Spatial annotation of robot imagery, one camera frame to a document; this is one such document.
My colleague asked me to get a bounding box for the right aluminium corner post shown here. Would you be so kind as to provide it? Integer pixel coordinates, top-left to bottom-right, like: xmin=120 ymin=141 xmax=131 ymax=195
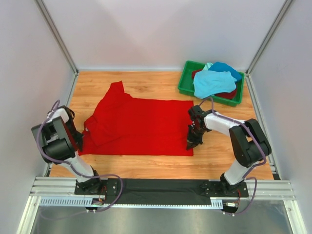
xmin=246 ymin=0 xmax=294 ymax=75

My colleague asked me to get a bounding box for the green plastic bin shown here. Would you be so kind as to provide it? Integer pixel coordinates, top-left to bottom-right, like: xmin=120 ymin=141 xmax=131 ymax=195
xmin=178 ymin=60 xmax=245 ymax=107

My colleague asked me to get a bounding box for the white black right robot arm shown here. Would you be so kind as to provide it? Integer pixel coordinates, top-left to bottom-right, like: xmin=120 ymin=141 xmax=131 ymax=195
xmin=186 ymin=105 xmax=272 ymax=197

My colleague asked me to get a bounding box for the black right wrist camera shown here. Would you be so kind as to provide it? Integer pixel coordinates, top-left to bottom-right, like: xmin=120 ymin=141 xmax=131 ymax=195
xmin=188 ymin=105 xmax=207 ymax=121

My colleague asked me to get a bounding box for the dark red t shirt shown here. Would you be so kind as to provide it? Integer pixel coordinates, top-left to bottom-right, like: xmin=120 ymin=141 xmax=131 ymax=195
xmin=191 ymin=70 xmax=237 ymax=99

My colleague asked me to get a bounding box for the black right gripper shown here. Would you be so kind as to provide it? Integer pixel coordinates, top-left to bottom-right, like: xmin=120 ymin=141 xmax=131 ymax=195
xmin=186 ymin=126 xmax=206 ymax=152

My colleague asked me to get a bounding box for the light blue t shirt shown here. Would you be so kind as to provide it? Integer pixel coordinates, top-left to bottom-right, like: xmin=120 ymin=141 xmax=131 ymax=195
xmin=192 ymin=62 xmax=242 ymax=99

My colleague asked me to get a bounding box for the grey slotted cable duct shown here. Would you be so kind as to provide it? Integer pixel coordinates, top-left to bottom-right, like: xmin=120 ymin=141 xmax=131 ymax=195
xmin=39 ymin=196 xmax=223 ymax=210

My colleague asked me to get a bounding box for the left aluminium corner post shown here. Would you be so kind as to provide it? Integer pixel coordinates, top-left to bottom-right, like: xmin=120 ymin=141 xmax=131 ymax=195
xmin=34 ymin=0 xmax=78 ymax=75

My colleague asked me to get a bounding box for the aluminium corner post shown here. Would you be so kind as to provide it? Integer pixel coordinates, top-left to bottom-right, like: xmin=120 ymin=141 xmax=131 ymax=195
xmin=246 ymin=0 xmax=294 ymax=75
xmin=34 ymin=0 xmax=78 ymax=75

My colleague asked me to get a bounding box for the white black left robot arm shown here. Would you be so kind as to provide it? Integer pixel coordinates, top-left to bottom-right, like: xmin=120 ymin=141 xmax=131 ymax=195
xmin=31 ymin=105 xmax=104 ymax=195

